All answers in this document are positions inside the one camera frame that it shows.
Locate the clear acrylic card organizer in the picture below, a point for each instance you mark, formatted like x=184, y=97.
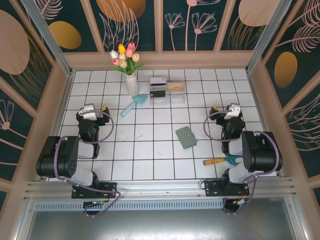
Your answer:
x=175, y=100

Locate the grey metal sheet panel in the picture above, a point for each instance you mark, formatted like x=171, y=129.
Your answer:
x=160, y=225

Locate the black card stack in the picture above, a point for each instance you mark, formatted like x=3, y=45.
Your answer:
x=157, y=92

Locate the white card stack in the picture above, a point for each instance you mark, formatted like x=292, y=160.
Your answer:
x=157, y=81

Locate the tan card stack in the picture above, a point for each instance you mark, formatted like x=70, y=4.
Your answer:
x=176, y=86

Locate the aluminium side rail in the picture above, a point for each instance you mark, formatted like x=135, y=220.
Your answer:
x=260, y=110
x=62, y=105

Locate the white ribbed vase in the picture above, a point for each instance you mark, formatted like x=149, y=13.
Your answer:
x=131, y=86

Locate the aluminium corner post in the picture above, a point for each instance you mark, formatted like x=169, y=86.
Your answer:
x=47, y=37
x=267, y=35

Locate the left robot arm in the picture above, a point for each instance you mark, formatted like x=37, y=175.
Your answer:
x=62, y=155

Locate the light blue plastic trowel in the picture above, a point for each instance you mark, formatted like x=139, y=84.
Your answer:
x=141, y=99

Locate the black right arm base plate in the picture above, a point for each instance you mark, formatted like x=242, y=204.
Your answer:
x=212, y=187

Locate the aluminium frame rail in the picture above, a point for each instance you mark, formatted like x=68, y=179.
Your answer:
x=160, y=183

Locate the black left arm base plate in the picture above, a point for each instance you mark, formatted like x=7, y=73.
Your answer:
x=107, y=188

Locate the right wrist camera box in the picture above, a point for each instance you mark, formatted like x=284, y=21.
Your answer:
x=232, y=112

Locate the green card holder wallet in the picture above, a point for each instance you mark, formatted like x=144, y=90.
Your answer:
x=186, y=137

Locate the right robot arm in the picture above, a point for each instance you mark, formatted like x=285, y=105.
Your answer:
x=262, y=152

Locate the artificial tulip bouquet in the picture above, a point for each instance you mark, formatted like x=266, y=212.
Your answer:
x=125, y=58

